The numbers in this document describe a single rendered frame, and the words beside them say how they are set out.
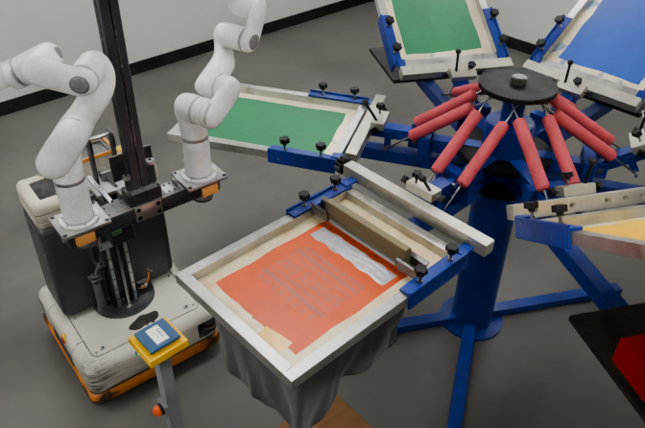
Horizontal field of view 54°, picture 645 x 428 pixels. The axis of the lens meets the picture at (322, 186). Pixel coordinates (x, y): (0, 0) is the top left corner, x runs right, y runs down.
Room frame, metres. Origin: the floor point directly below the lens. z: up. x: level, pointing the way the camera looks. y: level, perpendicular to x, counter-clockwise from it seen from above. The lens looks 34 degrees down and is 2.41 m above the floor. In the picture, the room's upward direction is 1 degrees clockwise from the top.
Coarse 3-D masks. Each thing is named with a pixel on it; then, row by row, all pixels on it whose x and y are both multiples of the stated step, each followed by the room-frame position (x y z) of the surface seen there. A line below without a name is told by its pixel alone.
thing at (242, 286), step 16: (320, 224) 1.87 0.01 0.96; (304, 240) 1.78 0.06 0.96; (352, 240) 1.78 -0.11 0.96; (272, 256) 1.69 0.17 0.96; (336, 256) 1.69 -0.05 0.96; (240, 272) 1.61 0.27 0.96; (256, 272) 1.61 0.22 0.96; (224, 288) 1.53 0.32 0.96; (240, 288) 1.53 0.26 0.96; (256, 288) 1.53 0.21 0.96; (240, 304) 1.45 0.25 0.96; (256, 304) 1.45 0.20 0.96
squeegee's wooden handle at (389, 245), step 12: (336, 204) 1.85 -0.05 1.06; (336, 216) 1.84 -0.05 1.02; (348, 216) 1.79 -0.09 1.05; (360, 216) 1.79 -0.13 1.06; (348, 228) 1.79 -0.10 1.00; (360, 228) 1.75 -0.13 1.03; (372, 228) 1.72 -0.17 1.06; (372, 240) 1.71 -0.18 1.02; (384, 240) 1.67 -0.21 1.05; (396, 240) 1.66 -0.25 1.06; (384, 252) 1.67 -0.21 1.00; (396, 252) 1.63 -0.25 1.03; (408, 252) 1.61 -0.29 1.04; (408, 264) 1.62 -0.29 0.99
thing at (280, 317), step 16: (352, 272) 1.61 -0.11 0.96; (400, 272) 1.62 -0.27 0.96; (368, 288) 1.54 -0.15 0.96; (384, 288) 1.54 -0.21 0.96; (272, 304) 1.45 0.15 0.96; (288, 304) 1.46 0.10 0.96; (352, 304) 1.46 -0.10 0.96; (256, 320) 1.39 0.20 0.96; (272, 320) 1.39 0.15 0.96; (288, 320) 1.39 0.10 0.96; (304, 320) 1.39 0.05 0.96; (320, 320) 1.39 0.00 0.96; (336, 320) 1.39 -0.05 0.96; (288, 336) 1.32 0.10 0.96; (304, 336) 1.32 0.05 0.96; (320, 336) 1.33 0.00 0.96
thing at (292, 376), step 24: (360, 192) 2.03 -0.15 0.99; (288, 216) 1.87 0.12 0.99; (312, 216) 1.92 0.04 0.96; (384, 216) 1.89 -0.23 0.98; (240, 240) 1.73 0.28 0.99; (264, 240) 1.76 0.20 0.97; (432, 240) 1.75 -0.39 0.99; (216, 264) 1.62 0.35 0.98; (192, 288) 1.49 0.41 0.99; (216, 312) 1.38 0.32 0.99; (384, 312) 1.39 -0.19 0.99; (240, 336) 1.30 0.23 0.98; (336, 336) 1.29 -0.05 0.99; (360, 336) 1.31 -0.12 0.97; (264, 360) 1.22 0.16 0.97; (312, 360) 1.20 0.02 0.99; (288, 384) 1.14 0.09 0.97
